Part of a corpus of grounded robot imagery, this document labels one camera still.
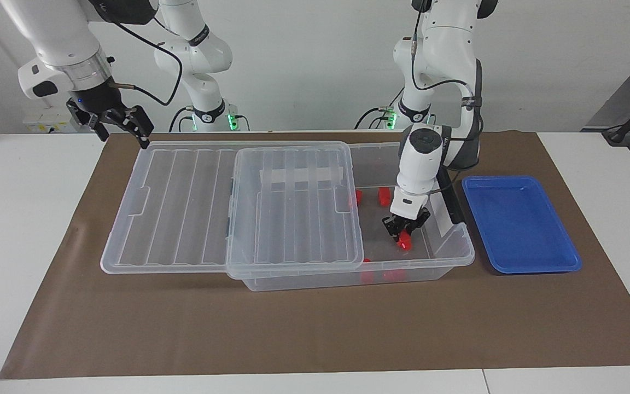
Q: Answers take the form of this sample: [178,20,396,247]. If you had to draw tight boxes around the clear ribbed plastic box lid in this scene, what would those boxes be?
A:
[100,141,365,274]

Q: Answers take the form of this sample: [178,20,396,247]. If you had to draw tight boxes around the clear plastic storage box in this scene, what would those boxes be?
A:
[226,141,475,292]

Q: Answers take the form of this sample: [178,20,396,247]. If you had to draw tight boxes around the blue plastic tray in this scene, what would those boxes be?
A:
[462,175,583,274]

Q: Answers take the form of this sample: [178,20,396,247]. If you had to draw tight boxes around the white label strip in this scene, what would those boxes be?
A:
[260,169,344,185]

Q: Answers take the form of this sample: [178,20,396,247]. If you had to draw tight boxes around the brown table mat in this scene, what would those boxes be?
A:
[0,130,630,380]

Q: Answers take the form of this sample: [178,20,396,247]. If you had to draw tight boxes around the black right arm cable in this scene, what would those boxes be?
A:
[110,19,184,106]

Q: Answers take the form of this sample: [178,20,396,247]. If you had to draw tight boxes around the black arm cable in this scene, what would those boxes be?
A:
[110,19,184,106]
[411,0,482,195]

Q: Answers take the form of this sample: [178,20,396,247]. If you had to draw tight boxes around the black base cable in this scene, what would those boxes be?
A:
[169,106,193,132]
[354,106,388,131]

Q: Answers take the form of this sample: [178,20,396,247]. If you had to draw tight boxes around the black box latch handle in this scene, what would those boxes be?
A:
[438,167,466,225]

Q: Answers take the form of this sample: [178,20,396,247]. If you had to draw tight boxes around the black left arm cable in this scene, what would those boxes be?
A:
[411,0,482,195]

